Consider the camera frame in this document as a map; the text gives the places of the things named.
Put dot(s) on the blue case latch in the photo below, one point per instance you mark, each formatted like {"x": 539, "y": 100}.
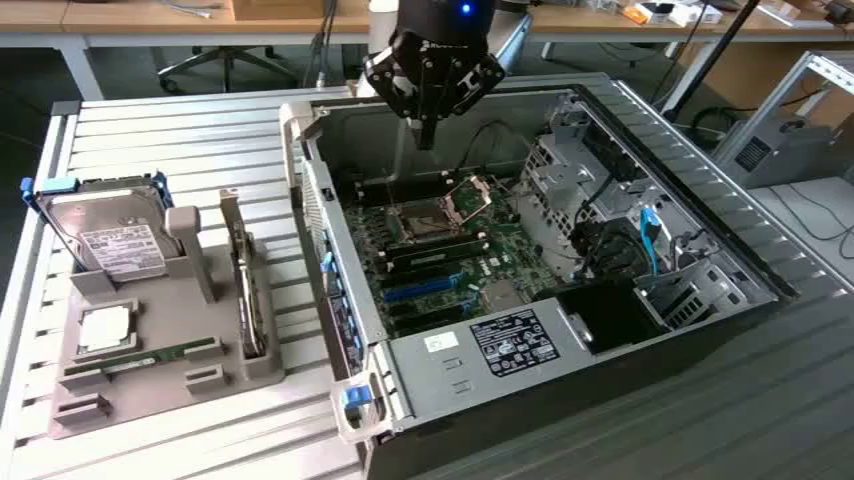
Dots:
{"x": 354, "y": 396}

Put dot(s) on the wooden desk with small boxes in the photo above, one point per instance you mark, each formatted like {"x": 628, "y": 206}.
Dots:
{"x": 801, "y": 27}

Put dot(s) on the silver chipset heatsink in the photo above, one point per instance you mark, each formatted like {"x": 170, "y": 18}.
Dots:
{"x": 504, "y": 296}

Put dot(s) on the silver CPU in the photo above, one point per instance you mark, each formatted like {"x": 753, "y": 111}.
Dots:
{"x": 104, "y": 327}

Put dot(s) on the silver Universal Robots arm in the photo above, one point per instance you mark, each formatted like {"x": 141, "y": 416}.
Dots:
{"x": 382, "y": 25}

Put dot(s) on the green RAM stick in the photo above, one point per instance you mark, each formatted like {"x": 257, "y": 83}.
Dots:
{"x": 154, "y": 356}

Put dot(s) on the grey computer tower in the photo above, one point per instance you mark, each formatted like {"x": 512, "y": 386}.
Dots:
{"x": 788, "y": 150}

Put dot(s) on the metal disk bay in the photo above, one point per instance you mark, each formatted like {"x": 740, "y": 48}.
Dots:
{"x": 688, "y": 300}

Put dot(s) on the black slanted pole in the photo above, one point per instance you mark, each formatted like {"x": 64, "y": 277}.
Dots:
{"x": 712, "y": 55}

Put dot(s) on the aluminium profile frame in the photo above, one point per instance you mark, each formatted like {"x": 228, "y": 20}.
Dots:
{"x": 821, "y": 62}

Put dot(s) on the CPU socket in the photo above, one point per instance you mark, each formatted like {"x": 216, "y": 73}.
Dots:
{"x": 421, "y": 225}

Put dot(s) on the green motherboard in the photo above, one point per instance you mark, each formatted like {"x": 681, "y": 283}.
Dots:
{"x": 515, "y": 250}

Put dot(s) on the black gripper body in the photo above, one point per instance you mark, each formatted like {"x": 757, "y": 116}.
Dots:
{"x": 441, "y": 25}

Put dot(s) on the grey power supply unit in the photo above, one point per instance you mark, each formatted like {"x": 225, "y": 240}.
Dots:
{"x": 435, "y": 380}

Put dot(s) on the hard disk in blue caddy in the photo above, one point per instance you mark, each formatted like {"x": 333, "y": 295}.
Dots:
{"x": 114, "y": 220}

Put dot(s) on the metal socket cover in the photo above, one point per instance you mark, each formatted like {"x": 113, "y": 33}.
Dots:
{"x": 471, "y": 197}

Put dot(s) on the wooden desk with cardboard box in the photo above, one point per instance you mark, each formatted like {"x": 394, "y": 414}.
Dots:
{"x": 134, "y": 20}

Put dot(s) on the open black PC case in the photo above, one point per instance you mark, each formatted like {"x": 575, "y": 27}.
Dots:
{"x": 535, "y": 440}

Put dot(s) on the metal drive cage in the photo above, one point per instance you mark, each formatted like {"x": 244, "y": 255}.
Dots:
{"x": 561, "y": 175}

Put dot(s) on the grey parts rack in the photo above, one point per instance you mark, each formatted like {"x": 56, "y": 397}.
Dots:
{"x": 161, "y": 320}

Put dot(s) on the white orange small box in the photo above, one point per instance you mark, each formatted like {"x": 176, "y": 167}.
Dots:
{"x": 651, "y": 14}

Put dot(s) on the thin metal locking lever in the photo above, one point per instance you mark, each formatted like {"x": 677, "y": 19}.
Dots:
{"x": 392, "y": 188}

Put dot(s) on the black labelled RAM stick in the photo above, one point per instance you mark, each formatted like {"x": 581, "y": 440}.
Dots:
{"x": 435, "y": 257}

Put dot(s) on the graphics card with metal bracket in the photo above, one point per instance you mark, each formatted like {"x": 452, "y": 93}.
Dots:
{"x": 250, "y": 300}

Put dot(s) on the office chair base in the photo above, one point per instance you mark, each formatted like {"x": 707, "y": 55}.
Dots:
{"x": 228, "y": 55}

